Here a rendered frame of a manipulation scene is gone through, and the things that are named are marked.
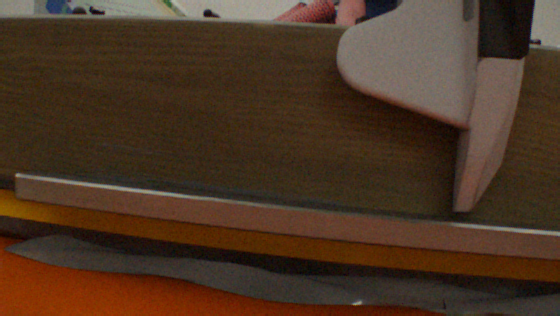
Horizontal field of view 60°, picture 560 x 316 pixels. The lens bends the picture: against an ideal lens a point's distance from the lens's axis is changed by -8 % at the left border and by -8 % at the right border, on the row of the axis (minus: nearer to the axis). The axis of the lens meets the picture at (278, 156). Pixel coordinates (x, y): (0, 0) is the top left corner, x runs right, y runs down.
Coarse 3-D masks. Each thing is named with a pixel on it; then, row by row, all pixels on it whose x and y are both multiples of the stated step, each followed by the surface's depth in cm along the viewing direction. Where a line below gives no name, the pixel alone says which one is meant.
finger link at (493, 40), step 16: (480, 0) 15; (496, 0) 15; (512, 0) 14; (528, 0) 14; (480, 16) 15; (496, 16) 15; (512, 16) 15; (528, 16) 15; (480, 32) 15; (496, 32) 15; (512, 32) 15; (528, 32) 15; (480, 48) 15; (496, 48) 15; (512, 48) 15; (528, 48) 15
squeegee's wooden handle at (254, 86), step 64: (0, 64) 20; (64, 64) 20; (128, 64) 19; (192, 64) 19; (256, 64) 19; (320, 64) 18; (0, 128) 21; (64, 128) 20; (128, 128) 20; (192, 128) 19; (256, 128) 19; (320, 128) 19; (384, 128) 18; (448, 128) 18; (512, 128) 18; (256, 192) 19; (320, 192) 19; (384, 192) 18; (448, 192) 18; (512, 192) 18
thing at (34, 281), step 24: (0, 240) 22; (24, 240) 22; (0, 264) 19; (24, 264) 19; (48, 264) 19; (0, 288) 16; (24, 288) 17; (48, 288) 17; (72, 288) 17; (96, 288) 18; (120, 288) 18; (144, 288) 18; (168, 288) 19; (192, 288) 19; (216, 288) 19; (0, 312) 15; (24, 312) 15; (48, 312) 15; (72, 312) 15; (96, 312) 16; (120, 312) 16; (144, 312) 16; (168, 312) 16; (192, 312) 17; (216, 312) 17; (240, 312) 17; (264, 312) 17; (288, 312) 17; (312, 312) 17; (336, 312) 18; (360, 312) 18; (384, 312) 18; (408, 312) 18; (432, 312) 18
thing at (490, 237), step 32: (32, 192) 19; (64, 192) 19; (96, 192) 19; (128, 192) 18; (160, 192) 18; (192, 192) 19; (192, 224) 18; (224, 224) 18; (256, 224) 18; (288, 224) 18; (320, 224) 18; (352, 224) 17; (384, 224) 17; (416, 224) 17; (448, 224) 17; (480, 224) 17; (512, 224) 17; (512, 256) 17; (544, 256) 17
